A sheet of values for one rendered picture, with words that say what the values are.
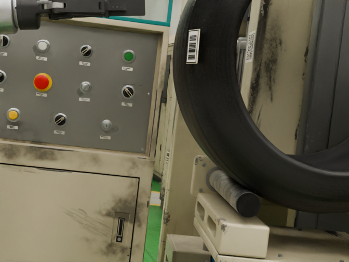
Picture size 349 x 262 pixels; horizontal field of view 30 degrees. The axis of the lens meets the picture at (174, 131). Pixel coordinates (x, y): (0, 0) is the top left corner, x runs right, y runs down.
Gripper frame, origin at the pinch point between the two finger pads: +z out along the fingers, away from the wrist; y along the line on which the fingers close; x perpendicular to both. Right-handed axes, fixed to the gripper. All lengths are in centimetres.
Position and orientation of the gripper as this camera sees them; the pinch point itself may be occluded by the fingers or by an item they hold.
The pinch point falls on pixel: (126, 7)
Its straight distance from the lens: 126.2
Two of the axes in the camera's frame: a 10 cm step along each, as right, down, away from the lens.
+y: -0.9, -0.7, 9.9
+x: 0.3, 10.0, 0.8
